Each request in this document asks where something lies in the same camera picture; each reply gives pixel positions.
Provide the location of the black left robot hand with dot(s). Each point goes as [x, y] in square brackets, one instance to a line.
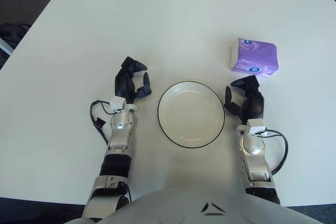
[122, 82]

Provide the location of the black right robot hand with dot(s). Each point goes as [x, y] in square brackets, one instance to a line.
[254, 103]

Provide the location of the purple tissue paper pack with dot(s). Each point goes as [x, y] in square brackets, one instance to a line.
[254, 56]

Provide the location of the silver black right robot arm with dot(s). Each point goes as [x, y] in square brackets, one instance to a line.
[253, 145]

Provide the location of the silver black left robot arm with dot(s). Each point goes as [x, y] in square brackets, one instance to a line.
[120, 127]

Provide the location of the white plate with black rim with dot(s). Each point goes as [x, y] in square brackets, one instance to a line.
[191, 113]

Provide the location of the grey framed panel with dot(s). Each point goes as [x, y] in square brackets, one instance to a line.
[5, 47]

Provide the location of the dark bag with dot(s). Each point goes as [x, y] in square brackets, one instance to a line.
[10, 31]

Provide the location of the grey robot torso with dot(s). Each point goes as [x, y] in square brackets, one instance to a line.
[183, 208]

